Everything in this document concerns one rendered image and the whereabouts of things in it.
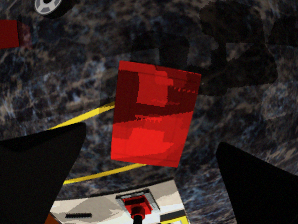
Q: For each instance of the black toy car wheel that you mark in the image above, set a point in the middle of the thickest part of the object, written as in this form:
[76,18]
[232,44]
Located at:
[52,9]

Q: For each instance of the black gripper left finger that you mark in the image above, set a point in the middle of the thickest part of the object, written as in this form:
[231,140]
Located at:
[32,170]

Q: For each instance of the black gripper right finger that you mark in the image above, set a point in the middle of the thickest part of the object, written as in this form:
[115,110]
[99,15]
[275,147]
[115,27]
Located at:
[259,192]

